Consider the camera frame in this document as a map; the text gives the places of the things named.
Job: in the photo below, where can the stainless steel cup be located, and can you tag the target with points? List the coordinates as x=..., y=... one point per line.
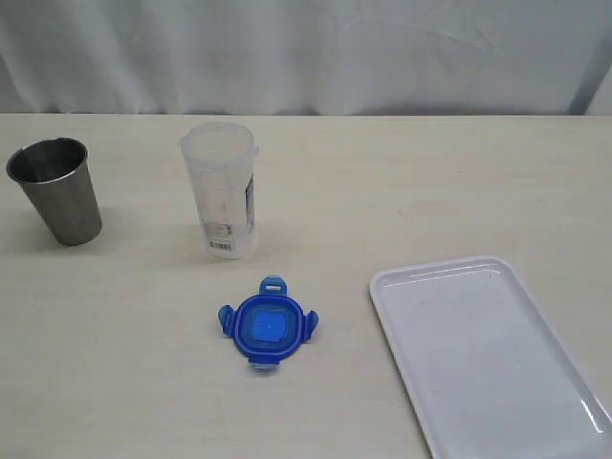
x=55, y=177

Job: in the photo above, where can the white rectangular tray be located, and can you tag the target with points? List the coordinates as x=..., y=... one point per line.
x=486, y=375

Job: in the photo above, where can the clear plastic tall container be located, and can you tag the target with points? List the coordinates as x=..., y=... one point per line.
x=219, y=160

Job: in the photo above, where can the white backdrop curtain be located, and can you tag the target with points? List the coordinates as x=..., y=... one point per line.
x=306, y=57

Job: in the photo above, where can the blue plastic container lid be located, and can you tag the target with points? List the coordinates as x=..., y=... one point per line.
x=269, y=327

